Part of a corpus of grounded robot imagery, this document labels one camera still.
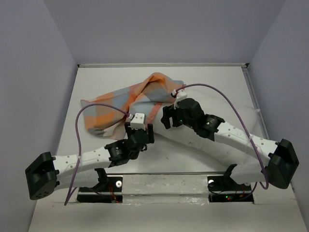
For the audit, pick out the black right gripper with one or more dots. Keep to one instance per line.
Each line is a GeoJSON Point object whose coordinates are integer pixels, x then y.
{"type": "Point", "coordinates": [169, 111]}

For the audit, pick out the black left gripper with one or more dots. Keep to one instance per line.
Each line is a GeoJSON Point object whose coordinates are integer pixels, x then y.
{"type": "Point", "coordinates": [128, 130]}

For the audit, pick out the multicolour patchwork pillowcase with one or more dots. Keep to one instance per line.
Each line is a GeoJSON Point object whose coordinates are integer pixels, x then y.
{"type": "Point", "coordinates": [146, 97]}

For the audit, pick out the white pillow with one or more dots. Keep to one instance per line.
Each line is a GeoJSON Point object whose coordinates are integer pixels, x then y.
{"type": "Point", "coordinates": [212, 105]}

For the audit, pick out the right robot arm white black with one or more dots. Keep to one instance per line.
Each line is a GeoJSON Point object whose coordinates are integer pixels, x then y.
{"type": "Point", "coordinates": [277, 161]}

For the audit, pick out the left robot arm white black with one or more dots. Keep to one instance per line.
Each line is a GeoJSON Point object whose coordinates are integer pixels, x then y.
{"type": "Point", "coordinates": [48, 173]}

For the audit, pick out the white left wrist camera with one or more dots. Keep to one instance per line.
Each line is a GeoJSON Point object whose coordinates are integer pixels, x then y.
{"type": "Point", "coordinates": [138, 122]}

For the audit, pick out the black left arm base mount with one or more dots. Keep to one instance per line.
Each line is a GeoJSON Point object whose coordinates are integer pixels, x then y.
{"type": "Point", "coordinates": [107, 189]}

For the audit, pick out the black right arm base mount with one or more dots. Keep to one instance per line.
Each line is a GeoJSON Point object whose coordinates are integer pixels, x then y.
{"type": "Point", "coordinates": [223, 189]}

